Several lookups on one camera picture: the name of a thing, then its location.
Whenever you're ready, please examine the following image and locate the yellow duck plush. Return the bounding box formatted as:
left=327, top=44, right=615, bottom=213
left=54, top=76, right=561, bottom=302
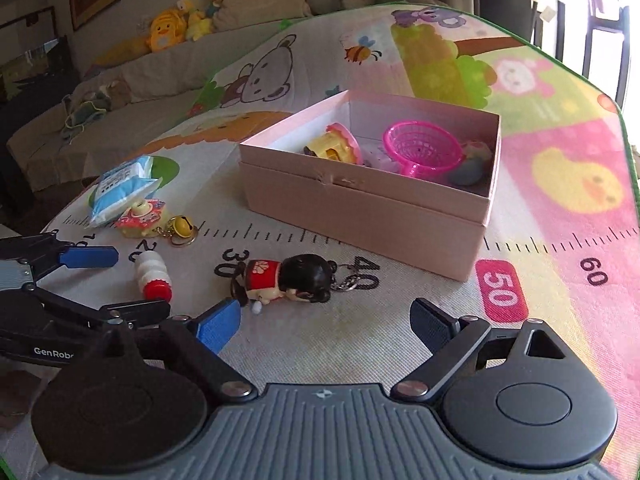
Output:
left=177, top=0, right=214, bottom=41

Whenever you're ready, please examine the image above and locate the black haired doll keychain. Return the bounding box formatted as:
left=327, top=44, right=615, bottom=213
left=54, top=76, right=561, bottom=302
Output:
left=230, top=254, right=360, bottom=314

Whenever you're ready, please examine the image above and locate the pink pig figurine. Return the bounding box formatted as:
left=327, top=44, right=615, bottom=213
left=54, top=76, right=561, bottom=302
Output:
left=446, top=141, right=494, bottom=186

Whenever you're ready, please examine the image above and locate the beige sofa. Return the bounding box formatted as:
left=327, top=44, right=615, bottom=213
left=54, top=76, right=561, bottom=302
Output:
left=6, top=21, right=284, bottom=192

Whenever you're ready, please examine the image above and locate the beige pillow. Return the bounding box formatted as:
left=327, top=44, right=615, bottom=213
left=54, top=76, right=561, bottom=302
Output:
left=213, top=0, right=311, bottom=32

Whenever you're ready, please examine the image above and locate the yellow tiger plush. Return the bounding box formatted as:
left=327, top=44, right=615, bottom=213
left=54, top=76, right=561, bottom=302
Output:
left=92, top=9, right=186, bottom=68

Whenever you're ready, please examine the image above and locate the pink yellow charm keychain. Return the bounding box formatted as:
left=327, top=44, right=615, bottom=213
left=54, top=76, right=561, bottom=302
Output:
left=115, top=198, right=198, bottom=247

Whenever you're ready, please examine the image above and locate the pink plastic sieve toy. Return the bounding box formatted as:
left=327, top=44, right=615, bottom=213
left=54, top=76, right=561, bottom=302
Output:
left=382, top=120, right=463, bottom=179

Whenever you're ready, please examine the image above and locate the yellow play dough cup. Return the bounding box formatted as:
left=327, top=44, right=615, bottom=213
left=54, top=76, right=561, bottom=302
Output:
left=303, top=122, right=362, bottom=165

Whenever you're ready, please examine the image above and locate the green knitted cloth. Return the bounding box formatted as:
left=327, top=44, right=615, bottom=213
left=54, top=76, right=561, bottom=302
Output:
left=61, top=91, right=112, bottom=142

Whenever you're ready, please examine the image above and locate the colourful cartoon play mat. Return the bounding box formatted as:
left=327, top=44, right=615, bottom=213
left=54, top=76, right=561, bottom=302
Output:
left=39, top=1, right=640, bottom=480

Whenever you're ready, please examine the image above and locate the white red small bottle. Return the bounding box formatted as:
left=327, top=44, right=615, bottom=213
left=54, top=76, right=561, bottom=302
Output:
left=134, top=252, right=172, bottom=302

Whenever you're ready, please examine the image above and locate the blue white tissue packet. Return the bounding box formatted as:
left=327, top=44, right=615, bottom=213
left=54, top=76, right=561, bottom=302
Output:
left=89, top=155, right=162, bottom=228

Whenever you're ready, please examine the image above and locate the pink cardboard box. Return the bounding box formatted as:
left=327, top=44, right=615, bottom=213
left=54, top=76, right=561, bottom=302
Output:
left=240, top=90, right=501, bottom=282

